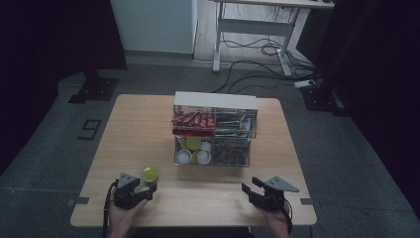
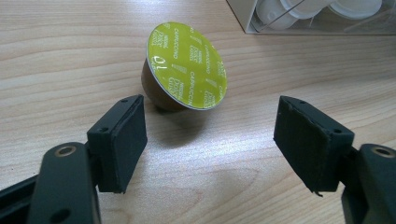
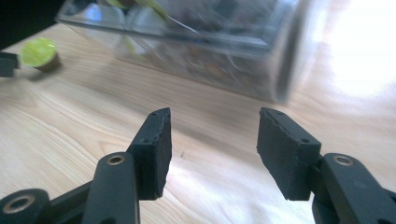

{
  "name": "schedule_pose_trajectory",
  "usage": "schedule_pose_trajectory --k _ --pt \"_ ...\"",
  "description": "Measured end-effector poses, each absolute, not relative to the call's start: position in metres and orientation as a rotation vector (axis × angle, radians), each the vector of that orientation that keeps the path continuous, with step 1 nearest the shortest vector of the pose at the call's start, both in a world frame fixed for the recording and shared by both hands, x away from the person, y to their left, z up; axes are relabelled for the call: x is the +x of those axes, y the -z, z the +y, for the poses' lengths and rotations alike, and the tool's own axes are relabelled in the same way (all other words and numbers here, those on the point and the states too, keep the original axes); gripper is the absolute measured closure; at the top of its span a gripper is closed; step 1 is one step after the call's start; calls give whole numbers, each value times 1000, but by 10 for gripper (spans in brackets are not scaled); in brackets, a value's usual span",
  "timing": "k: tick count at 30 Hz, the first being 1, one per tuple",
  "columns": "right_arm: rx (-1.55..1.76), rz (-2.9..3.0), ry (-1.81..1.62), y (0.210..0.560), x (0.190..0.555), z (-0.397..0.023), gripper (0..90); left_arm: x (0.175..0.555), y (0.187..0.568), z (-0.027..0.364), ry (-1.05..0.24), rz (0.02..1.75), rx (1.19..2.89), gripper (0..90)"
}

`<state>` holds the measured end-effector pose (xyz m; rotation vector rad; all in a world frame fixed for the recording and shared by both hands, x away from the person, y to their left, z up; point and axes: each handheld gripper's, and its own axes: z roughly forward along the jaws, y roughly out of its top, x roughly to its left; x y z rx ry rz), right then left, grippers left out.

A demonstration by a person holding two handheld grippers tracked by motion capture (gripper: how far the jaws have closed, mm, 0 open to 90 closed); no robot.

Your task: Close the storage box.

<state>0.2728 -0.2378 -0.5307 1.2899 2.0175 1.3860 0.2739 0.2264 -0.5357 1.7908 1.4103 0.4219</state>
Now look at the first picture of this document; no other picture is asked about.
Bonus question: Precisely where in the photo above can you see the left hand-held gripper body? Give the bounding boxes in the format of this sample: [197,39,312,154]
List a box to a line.
[113,173,155,210]

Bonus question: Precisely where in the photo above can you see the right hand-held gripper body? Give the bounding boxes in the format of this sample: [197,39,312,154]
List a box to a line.
[251,176,300,213]

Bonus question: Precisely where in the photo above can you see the clear organizer box white top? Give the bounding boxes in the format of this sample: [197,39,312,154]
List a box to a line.
[170,91,261,168]

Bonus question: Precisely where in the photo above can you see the person's right hand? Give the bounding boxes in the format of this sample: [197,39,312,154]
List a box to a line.
[257,200,293,232]

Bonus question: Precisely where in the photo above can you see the person's left hand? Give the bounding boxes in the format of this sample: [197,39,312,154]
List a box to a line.
[107,187,149,232]

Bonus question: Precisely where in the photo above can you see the grey tape strip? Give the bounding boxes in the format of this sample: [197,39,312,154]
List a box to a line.
[66,196,90,207]
[299,197,322,206]

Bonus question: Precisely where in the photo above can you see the heap of brown sticks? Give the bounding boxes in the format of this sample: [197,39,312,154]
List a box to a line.
[211,137,250,166]

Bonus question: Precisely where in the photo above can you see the row of dark snack packets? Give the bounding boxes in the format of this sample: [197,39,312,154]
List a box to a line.
[215,111,256,138]

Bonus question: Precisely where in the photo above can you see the row of red snack packets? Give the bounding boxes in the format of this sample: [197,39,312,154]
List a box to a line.
[170,111,218,138]

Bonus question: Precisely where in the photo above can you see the black stand base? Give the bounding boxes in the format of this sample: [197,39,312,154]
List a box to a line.
[67,68,120,105]
[299,82,352,117]

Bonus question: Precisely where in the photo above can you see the white power strip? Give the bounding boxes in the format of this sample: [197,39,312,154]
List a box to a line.
[293,78,317,89]

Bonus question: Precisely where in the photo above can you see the white metal desk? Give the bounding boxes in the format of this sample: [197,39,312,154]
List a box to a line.
[210,0,336,78]

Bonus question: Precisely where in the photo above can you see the dark curtain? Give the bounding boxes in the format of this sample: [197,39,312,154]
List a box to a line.
[313,0,420,221]
[0,0,129,175]

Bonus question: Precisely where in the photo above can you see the white cabinet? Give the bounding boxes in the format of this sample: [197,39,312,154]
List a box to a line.
[110,0,199,55]

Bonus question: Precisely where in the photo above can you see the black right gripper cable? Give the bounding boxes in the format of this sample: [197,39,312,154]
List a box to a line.
[282,197,295,236]

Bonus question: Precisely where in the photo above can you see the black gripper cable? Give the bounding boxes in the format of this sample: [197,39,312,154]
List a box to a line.
[101,179,119,238]
[282,197,295,236]

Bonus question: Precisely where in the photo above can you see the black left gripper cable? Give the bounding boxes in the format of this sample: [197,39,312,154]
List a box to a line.
[101,179,119,238]

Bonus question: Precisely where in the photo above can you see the black floor cables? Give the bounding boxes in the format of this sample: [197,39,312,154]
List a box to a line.
[211,37,315,95]

